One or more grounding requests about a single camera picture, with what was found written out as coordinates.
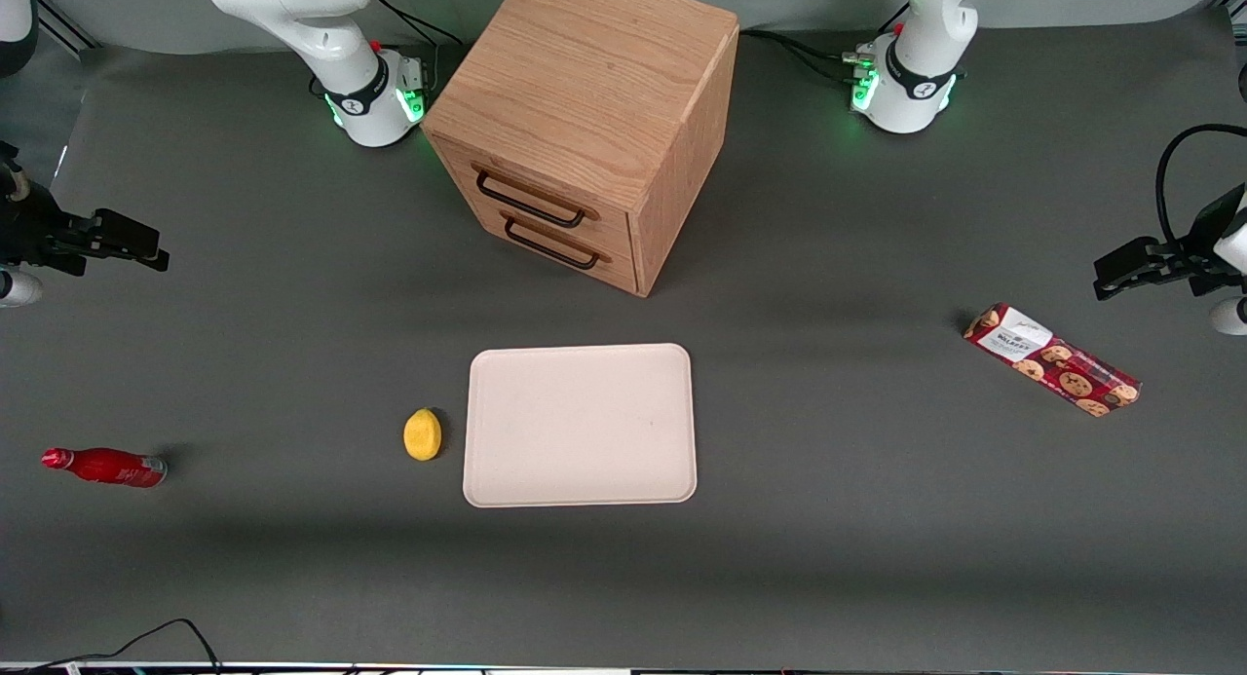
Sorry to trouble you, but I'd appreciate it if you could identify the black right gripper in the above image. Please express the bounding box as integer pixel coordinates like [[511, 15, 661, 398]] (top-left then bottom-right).
[[0, 180, 170, 275]]

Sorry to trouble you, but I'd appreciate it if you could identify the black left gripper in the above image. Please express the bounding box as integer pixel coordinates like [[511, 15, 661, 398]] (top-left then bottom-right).
[[1092, 182, 1247, 301]]

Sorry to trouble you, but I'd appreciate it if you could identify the red tartan cookie box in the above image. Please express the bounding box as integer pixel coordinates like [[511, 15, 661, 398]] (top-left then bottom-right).
[[963, 303, 1143, 419]]

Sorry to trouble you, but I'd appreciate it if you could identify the red bottle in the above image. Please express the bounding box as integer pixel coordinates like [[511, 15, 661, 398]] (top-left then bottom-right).
[[41, 446, 170, 490]]

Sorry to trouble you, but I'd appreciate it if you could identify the dark grey table mat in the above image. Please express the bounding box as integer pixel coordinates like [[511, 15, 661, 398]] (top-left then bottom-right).
[[0, 11, 1247, 672]]

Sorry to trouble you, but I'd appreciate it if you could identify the yellow lemon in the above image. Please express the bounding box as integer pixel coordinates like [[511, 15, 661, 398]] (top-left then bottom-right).
[[403, 408, 444, 463]]

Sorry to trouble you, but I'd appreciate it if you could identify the wooden cabinet body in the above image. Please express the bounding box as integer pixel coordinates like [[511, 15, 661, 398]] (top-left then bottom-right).
[[419, 0, 740, 299]]

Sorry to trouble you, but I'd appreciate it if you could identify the beige rectangular tray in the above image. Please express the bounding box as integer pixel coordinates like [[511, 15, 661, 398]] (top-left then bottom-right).
[[463, 343, 699, 509]]

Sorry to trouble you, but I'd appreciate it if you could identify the black looped gripper cable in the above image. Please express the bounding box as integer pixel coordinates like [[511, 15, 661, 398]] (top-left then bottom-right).
[[1155, 123, 1247, 253]]

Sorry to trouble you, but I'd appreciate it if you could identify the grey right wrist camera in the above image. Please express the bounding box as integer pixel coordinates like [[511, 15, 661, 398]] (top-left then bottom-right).
[[0, 271, 46, 309]]

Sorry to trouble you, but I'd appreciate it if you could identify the aluminium frame rail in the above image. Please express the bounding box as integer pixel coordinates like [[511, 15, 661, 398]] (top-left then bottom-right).
[[35, 0, 100, 55]]

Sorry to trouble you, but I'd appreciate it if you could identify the black arm base cable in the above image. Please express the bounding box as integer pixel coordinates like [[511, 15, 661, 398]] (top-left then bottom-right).
[[784, 40, 860, 85], [738, 27, 868, 64], [373, 0, 466, 48]]

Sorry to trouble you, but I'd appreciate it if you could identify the thin black cable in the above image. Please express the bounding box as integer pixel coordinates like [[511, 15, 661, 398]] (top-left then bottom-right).
[[39, 618, 224, 672]]

